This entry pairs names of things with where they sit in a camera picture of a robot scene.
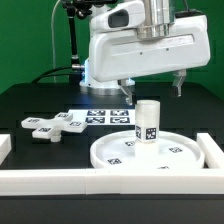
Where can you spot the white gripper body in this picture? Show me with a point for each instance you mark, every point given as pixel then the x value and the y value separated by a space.
pixel 121 55

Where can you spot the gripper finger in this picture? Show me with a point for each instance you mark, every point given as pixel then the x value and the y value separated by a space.
pixel 179 78
pixel 125 86

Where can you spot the white round table top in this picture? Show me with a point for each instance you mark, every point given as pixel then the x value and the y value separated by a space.
pixel 122 150

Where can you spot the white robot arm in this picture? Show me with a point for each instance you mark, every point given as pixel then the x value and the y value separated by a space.
pixel 139 38

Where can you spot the white marker sheet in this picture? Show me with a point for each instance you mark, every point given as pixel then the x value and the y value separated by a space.
pixel 104 116

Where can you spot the white cross-shaped table base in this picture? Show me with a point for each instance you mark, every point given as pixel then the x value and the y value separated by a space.
pixel 51 128

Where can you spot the white U-shaped fence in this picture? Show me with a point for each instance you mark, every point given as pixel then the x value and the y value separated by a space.
pixel 209 180

